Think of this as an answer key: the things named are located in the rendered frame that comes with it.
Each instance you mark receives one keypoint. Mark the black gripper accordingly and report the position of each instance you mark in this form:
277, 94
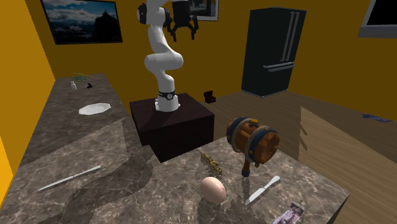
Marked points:
181, 12

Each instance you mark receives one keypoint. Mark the white plate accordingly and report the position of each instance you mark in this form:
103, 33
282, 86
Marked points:
94, 109

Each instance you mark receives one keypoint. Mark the grey framed window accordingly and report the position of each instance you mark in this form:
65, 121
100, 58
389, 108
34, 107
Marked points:
380, 15

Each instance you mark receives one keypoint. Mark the black refrigerator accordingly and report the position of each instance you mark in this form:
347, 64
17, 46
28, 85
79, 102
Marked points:
270, 52

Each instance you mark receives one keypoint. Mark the pink printed packet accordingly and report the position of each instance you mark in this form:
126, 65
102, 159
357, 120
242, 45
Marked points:
289, 215

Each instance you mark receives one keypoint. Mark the framed mountain landscape picture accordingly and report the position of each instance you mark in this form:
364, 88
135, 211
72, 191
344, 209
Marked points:
82, 20

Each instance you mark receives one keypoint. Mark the small dark open chest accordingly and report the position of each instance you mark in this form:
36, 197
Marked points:
210, 97

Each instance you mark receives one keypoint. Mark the orange barrel-shaped hammer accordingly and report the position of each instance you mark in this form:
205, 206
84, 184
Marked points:
252, 139

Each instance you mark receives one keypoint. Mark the beige egg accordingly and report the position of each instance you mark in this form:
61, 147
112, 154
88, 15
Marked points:
213, 190

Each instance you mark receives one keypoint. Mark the small white bottle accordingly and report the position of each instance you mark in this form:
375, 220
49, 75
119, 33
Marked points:
73, 86

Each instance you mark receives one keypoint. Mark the small black object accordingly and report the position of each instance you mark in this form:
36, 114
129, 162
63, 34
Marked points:
89, 85

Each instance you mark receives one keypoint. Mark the small framed wall picture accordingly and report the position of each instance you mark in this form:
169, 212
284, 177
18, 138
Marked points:
204, 9

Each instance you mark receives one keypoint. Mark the white serrated knife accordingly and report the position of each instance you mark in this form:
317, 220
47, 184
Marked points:
262, 190

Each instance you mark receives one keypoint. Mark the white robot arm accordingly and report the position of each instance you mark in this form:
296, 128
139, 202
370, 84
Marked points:
162, 59

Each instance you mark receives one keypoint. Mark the silver table knife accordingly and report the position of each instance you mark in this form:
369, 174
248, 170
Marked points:
69, 178

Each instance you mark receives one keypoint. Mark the green flat object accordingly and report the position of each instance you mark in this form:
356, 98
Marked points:
81, 76

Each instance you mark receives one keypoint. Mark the blue flat object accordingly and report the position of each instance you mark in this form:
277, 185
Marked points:
375, 117

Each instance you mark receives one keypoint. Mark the dark robot stand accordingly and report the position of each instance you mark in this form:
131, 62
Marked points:
176, 124

